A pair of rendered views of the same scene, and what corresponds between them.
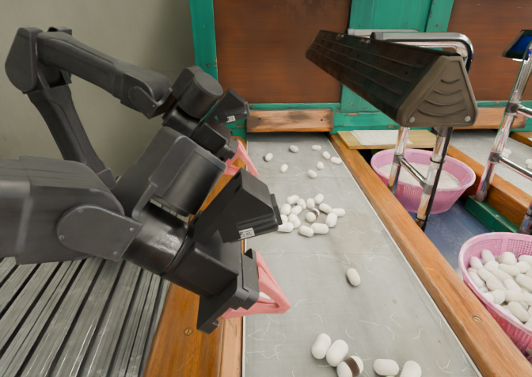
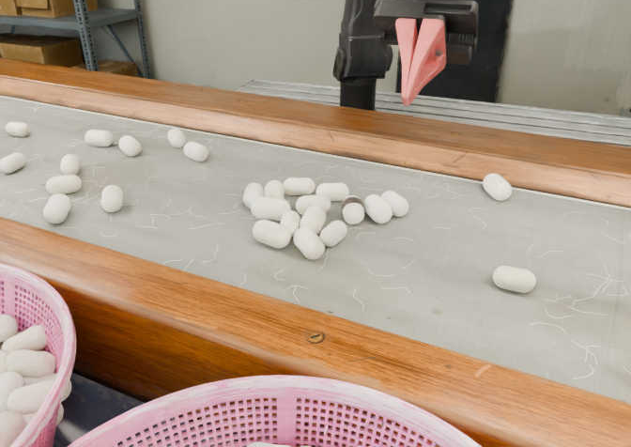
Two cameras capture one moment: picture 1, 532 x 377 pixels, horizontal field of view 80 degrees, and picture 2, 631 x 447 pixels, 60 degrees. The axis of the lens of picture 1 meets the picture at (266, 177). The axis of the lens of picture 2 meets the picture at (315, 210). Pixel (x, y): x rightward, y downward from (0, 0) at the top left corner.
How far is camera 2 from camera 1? 70 cm
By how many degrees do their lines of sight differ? 99
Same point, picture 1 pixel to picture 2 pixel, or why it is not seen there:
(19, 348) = not seen: hidden behind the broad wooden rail
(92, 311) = not seen: hidden behind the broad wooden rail
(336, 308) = (453, 247)
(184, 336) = (451, 131)
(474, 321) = (315, 331)
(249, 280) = (390, 7)
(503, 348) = (249, 323)
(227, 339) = (436, 151)
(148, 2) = not seen: outside the picture
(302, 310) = (465, 219)
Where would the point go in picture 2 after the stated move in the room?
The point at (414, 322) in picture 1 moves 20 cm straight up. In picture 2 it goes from (379, 307) to (399, 31)
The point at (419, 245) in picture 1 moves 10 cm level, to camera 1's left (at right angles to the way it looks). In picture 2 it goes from (592, 421) to (604, 313)
